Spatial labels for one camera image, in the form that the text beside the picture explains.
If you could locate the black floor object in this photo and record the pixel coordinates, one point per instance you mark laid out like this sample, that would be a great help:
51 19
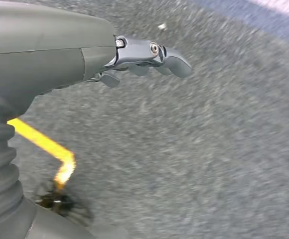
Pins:
60 203

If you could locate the yellow floor tape square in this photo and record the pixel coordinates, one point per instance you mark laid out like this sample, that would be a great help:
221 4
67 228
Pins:
42 142

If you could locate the small white floor scrap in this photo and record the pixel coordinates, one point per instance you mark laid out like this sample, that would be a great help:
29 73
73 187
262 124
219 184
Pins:
162 26

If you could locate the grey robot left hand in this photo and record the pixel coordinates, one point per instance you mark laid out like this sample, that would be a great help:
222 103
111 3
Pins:
47 43

